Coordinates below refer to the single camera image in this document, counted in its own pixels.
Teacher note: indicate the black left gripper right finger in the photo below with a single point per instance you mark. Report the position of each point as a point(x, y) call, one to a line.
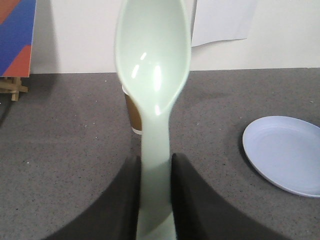
point(200, 213)

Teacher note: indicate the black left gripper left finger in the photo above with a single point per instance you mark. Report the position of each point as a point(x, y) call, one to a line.
point(114, 215)

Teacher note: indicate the brown paper cup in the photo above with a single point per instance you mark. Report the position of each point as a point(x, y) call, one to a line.
point(133, 113)

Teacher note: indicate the pale green plastic spoon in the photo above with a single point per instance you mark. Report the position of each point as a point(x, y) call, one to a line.
point(152, 55)

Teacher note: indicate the light blue plate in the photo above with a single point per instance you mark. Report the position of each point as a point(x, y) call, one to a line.
point(286, 152)

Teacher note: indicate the wooden folding rack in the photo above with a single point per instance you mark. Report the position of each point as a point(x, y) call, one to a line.
point(13, 86)

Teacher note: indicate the blue red sign board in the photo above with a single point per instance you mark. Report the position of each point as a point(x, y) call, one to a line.
point(17, 19)

